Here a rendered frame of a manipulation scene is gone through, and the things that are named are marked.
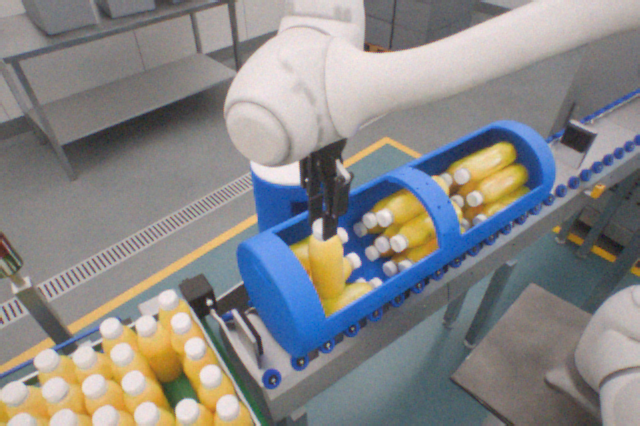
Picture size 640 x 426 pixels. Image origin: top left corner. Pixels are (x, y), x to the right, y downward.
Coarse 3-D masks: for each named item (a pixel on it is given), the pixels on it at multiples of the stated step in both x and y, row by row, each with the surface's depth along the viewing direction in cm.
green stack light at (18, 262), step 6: (12, 246) 91; (12, 252) 90; (6, 258) 89; (12, 258) 90; (18, 258) 92; (0, 264) 88; (6, 264) 89; (12, 264) 90; (18, 264) 92; (0, 270) 89; (6, 270) 90; (12, 270) 91; (18, 270) 92; (0, 276) 90; (6, 276) 90
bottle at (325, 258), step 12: (312, 240) 83; (336, 240) 83; (312, 252) 83; (324, 252) 82; (336, 252) 83; (312, 264) 86; (324, 264) 84; (336, 264) 85; (312, 276) 90; (324, 276) 87; (336, 276) 88; (324, 288) 90; (336, 288) 91
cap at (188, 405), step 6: (180, 402) 77; (186, 402) 77; (192, 402) 77; (180, 408) 76; (186, 408) 76; (192, 408) 76; (180, 414) 76; (186, 414) 76; (192, 414) 76; (180, 420) 75; (186, 420) 75; (192, 420) 76
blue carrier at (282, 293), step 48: (480, 144) 137; (528, 144) 116; (384, 192) 123; (432, 192) 101; (528, 192) 116; (288, 240) 109; (480, 240) 113; (288, 288) 82; (384, 288) 94; (288, 336) 91
